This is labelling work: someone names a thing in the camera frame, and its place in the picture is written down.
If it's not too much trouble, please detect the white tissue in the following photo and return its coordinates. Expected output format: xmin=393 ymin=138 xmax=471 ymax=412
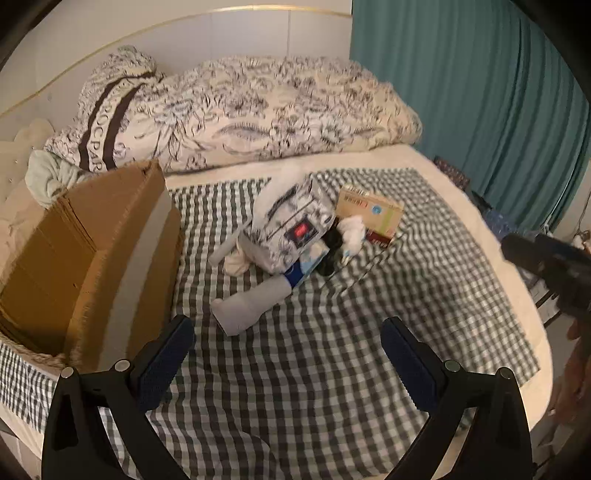
xmin=336 ymin=217 xmax=368 ymax=257

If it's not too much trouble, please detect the white tube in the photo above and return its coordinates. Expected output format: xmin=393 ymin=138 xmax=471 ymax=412
xmin=208 ymin=231 xmax=245 ymax=267

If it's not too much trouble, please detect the floral patterned duvet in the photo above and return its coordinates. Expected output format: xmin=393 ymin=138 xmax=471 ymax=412
xmin=44 ymin=45 xmax=423 ymax=174

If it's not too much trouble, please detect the blue plastic bag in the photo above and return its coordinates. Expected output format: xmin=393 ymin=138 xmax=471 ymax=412
xmin=482 ymin=208 xmax=522 ymax=241

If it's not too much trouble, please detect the green checked cloth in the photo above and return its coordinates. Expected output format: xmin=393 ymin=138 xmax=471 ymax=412
xmin=0 ymin=167 xmax=541 ymax=480

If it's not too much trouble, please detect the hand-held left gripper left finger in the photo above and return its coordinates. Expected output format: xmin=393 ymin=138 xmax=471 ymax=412
xmin=42 ymin=315 xmax=195 ymax=480

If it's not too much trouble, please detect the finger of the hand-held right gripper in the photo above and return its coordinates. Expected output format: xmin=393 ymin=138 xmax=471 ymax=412
xmin=502 ymin=233 xmax=561 ymax=278

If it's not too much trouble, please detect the tan medicine box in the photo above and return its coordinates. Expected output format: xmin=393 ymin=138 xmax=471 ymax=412
xmin=333 ymin=185 xmax=404 ymax=237

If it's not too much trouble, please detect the cream bed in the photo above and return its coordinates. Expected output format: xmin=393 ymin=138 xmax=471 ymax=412
xmin=0 ymin=143 xmax=555 ymax=480

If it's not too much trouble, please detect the person's right hand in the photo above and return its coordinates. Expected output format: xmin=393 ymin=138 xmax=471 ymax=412
xmin=551 ymin=318 xmax=591 ymax=423

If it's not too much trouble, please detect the light green cloth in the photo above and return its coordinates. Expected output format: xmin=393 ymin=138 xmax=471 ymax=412
xmin=25 ymin=150 xmax=93 ymax=208

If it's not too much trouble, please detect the brown cardboard box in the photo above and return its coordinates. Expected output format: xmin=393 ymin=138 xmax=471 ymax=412
xmin=0 ymin=159 xmax=185 ymax=374

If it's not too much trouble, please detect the teal curtain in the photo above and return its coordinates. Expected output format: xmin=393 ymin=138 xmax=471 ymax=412
xmin=349 ymin=0 xmax=591 ymax=241

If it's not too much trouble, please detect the white headboard with gold trim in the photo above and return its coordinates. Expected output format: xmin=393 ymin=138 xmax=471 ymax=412
xmin=0 ymin=4 xmax=354 ymax=153

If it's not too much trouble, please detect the dark patterned bag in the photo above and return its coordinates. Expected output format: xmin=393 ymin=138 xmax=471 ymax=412
xmin=433 ymin=156 xmax=469 ymax=188

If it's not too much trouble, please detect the cream sock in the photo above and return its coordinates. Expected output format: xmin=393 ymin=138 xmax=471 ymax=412
xmin=224 ymin=235 xmax=259 ymax=278

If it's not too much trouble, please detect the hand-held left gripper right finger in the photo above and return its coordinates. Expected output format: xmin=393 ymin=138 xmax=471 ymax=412
xmin=381 ymin=317 xmax=536 ymax=480

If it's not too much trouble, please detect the floral tissue pack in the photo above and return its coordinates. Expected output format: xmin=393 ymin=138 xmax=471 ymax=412
xmin=240 ymin=181 xmax=338 ymax=273

